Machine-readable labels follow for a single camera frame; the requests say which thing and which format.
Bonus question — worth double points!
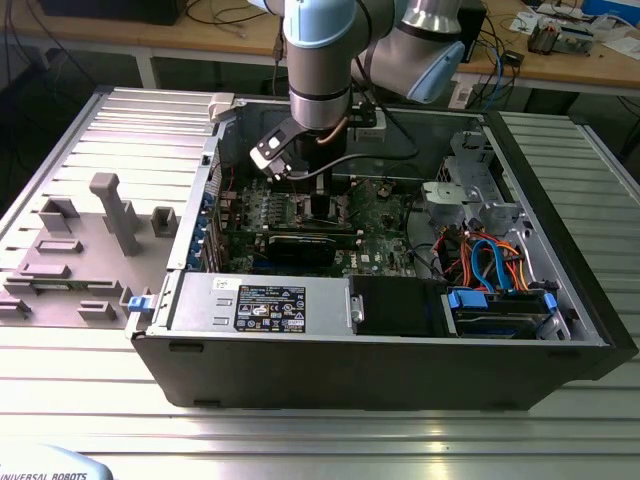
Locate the black RAM slot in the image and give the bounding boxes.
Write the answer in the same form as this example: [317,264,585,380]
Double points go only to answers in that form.
[234,229,363,240]
[234,223,363,233]

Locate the black graphics card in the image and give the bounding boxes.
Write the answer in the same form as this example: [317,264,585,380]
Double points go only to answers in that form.
[267,232,339,269]

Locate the beige case latch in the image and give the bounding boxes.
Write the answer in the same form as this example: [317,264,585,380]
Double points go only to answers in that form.
[206,92,237,124]

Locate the green motherboard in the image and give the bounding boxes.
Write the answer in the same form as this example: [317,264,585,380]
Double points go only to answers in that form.
[219,174,421,279]

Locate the silver drive cage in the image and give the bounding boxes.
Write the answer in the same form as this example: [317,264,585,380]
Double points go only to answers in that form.
[419,129,534,241]

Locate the wooden desk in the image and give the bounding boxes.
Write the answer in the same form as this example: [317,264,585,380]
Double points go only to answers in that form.
[0,0,640,99]

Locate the silver power supply with label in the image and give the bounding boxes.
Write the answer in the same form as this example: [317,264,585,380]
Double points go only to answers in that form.
[167,272,354,337]

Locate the tall black box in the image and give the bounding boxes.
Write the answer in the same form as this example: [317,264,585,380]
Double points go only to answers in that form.
[457,0,490,65]

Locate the hard disk in blue carrier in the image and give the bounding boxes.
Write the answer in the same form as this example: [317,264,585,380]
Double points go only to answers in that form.
[447,287,559,342]

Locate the black and grey PC case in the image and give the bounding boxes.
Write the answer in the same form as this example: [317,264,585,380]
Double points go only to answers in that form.
[124,92,639,412]

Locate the grey parts rack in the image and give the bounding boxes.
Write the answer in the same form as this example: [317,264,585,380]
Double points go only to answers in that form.
[0,172,182,330]

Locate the black monitor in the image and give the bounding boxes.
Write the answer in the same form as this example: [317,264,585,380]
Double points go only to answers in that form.
[38,0,181,27]

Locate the white paper sheet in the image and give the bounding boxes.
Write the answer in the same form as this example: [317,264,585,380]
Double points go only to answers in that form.
[512,9,539,34]
[602,29,640,61]

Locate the finned metal heat sink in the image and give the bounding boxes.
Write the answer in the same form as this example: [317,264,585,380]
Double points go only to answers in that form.
[527,24,559,55]

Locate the grey electronic device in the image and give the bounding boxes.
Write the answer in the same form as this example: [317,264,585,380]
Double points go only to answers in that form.
[557,24,596,56]

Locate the blue box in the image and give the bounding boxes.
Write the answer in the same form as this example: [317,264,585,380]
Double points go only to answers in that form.
[582,0,624,16]

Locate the copper coloured hose loop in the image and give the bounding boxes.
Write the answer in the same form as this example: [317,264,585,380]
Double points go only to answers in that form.
[317,117,349,147]

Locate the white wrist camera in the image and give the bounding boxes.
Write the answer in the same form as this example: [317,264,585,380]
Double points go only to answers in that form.
[249,130,294,181]

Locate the black camera cable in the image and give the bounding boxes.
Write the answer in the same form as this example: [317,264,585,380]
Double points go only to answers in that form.
[284,102,420,180]

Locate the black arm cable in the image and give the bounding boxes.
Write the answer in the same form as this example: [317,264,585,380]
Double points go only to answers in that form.
[271,19,289,99]

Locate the thin black cable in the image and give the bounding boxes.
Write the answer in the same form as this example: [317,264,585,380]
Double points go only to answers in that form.
[403,197,442,281]

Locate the red wire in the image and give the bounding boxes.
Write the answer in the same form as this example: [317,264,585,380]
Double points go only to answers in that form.
[433,233,454,275]

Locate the orange wire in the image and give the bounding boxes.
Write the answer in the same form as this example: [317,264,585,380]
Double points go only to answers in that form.
[459,230,489,286]
[499,242,530,292]

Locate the blue desk cable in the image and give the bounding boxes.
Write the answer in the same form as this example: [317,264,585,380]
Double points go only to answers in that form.
[492,44,507,109]

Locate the blue data cable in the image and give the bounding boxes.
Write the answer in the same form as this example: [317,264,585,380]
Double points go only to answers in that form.
[470,238,516,295]

